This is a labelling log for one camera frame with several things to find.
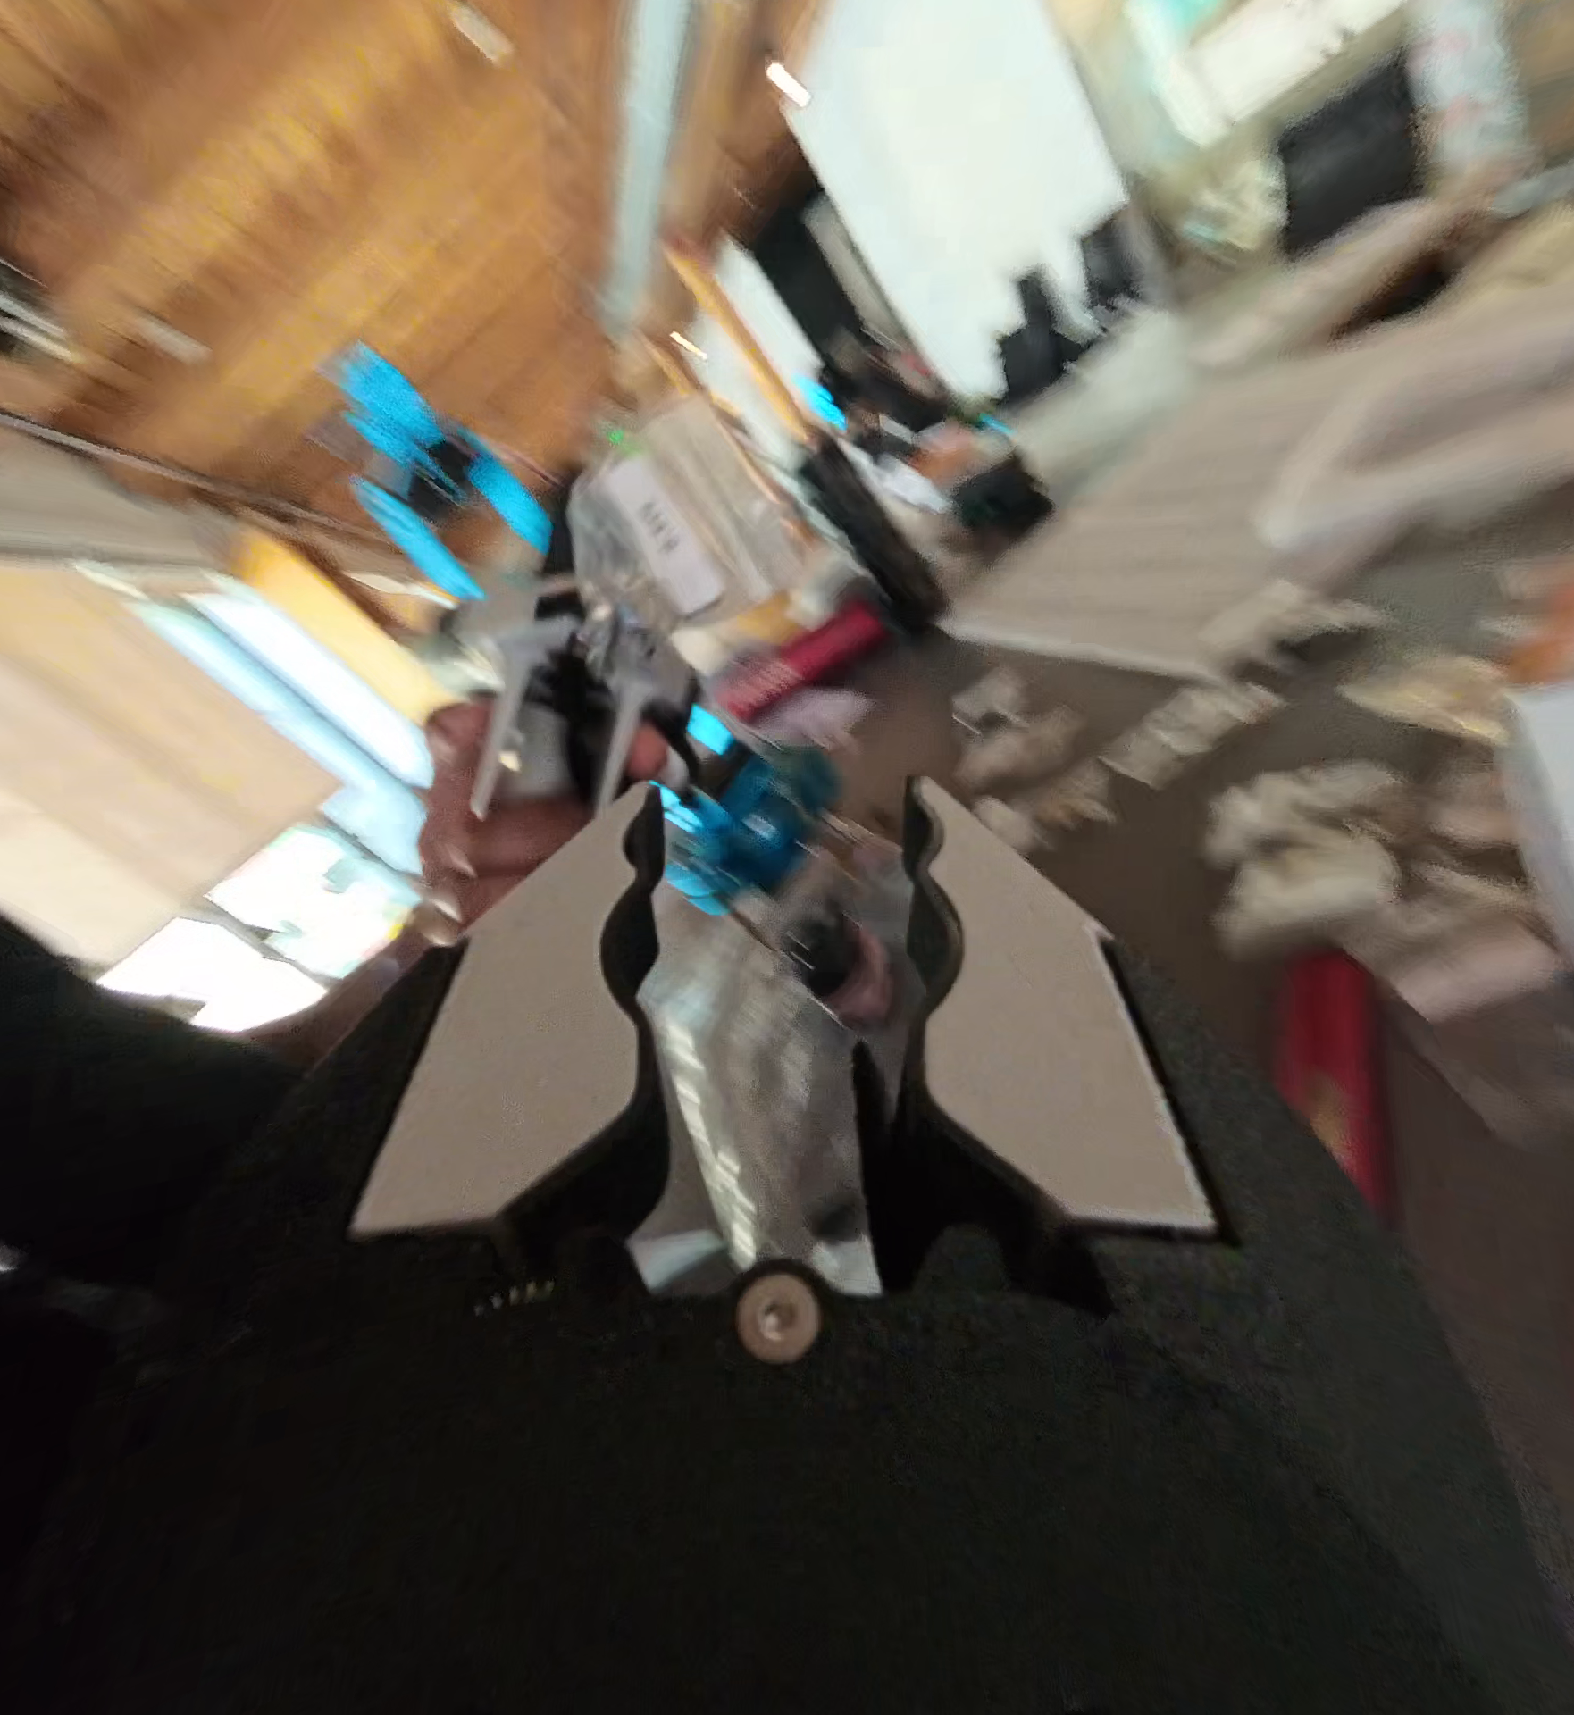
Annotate grey desk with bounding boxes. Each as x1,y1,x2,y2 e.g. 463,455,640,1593
854,601,1574,1715

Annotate blue toy robot arm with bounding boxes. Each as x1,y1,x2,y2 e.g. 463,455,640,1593
318,340,854,926

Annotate large clear plastic bag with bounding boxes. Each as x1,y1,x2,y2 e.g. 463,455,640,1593
624,857,926,1298

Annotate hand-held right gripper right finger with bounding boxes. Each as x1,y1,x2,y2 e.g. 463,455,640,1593
901,773,1221,1237

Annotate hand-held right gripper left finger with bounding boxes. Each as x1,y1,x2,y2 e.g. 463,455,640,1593
349,780,672,1241

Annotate red oblong object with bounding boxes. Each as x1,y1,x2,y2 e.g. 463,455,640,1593
1272,948,1396,1214

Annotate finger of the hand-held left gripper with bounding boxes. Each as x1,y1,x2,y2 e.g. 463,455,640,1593
468,621,545,821
590,655,667,812

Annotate person's left hand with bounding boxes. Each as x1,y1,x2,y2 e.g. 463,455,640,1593
415,696,688,946

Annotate clear labelled parts bag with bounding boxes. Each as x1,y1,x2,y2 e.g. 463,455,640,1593
565,451,736,633

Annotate black servo motor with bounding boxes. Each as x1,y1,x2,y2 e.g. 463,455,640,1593
786,910,899,1035

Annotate red metal tube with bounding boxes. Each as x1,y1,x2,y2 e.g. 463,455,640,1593
717,600,892,723

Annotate white foam sheet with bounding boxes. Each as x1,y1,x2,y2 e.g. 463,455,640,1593
947,299,1574,678

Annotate scattered small parts bags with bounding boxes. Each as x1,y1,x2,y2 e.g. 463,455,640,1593
947,575,1574,1026

